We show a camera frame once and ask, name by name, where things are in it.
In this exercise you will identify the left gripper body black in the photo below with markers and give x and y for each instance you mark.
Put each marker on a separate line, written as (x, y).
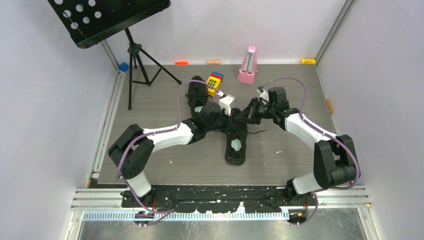
(224, 121)

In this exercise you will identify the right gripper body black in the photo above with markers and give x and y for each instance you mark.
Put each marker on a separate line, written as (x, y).
(259, 111)

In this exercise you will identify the black shoelace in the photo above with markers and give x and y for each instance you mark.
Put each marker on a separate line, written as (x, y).
(256, 132)

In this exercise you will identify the black shoe with laces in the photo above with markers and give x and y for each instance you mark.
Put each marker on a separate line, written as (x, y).
(236, 139)

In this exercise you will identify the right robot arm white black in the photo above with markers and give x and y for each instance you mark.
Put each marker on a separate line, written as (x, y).
(335, 163)

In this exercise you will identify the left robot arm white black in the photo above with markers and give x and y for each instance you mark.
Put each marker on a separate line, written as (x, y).
(132, 150)

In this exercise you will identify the pink metronome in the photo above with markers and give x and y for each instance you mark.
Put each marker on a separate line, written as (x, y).
(248, 70)

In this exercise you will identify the black shoe tied left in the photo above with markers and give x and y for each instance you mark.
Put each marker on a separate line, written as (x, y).
(197, 96)

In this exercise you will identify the yellow toy block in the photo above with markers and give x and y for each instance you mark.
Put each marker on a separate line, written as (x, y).
(213, 82)

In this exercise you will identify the tan wooden block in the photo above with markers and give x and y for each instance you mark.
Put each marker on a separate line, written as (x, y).
(213, 62)

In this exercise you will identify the yellow block in corner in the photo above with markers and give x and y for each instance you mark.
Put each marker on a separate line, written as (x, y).
(308, 61)

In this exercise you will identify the brown block right edge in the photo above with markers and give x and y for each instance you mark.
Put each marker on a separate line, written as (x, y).
(329, 106)

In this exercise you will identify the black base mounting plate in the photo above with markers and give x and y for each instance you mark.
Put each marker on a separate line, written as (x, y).
(218, 199)

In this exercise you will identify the blue block in corner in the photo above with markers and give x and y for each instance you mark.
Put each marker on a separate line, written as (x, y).
(123, 67)

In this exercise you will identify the black music stand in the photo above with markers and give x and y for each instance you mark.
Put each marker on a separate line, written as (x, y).
(90, 22)

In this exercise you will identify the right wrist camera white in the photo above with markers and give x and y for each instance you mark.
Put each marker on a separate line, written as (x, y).
(263, 95)

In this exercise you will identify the orange block at wall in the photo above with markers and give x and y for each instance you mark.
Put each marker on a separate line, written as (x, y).
(181, 63)

